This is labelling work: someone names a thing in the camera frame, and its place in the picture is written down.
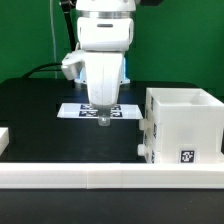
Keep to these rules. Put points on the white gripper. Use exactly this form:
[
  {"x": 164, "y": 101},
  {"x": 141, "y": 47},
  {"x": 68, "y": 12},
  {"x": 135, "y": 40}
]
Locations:
[{"x": 104, "y": 42}]

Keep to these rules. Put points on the white drawer with knob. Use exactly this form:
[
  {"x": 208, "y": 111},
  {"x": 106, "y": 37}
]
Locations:
[{"x": 147, "y": 148}]

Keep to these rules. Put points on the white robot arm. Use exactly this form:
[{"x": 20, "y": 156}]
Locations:
[{"x": 111, "y": 9}]

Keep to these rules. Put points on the white drawer cabinet box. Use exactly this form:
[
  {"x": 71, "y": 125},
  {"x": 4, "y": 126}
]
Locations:
[{"x": 188, "y": 126}]

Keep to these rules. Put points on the white marker base plate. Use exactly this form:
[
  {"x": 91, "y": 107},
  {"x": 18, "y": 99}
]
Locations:
[{"x": 85, "y": 111}]

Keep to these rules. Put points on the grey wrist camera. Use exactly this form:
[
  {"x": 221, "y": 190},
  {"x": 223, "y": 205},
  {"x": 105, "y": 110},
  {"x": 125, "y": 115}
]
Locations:
[{"x": 72, "y": 64}]

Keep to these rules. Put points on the white front boundary rail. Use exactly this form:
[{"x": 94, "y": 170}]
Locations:
[{"x": 110, "y": 176}]

